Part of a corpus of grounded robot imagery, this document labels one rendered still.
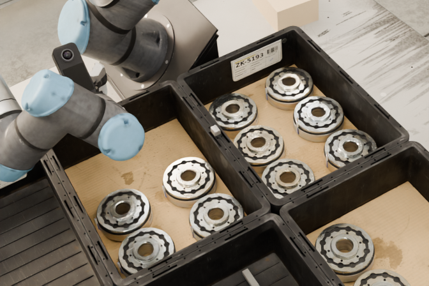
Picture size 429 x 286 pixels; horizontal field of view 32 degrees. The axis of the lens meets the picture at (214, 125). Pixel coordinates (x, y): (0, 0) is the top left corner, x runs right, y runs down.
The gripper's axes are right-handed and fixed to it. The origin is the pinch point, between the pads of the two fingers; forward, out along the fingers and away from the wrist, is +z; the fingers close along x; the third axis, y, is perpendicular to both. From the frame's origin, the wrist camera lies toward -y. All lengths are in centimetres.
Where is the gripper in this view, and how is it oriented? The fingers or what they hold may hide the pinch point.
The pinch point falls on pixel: (62, 73)
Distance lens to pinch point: 148.8
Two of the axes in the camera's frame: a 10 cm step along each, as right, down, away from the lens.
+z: -4.4, -3.1, 8.4
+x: 8.8, -3.6, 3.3
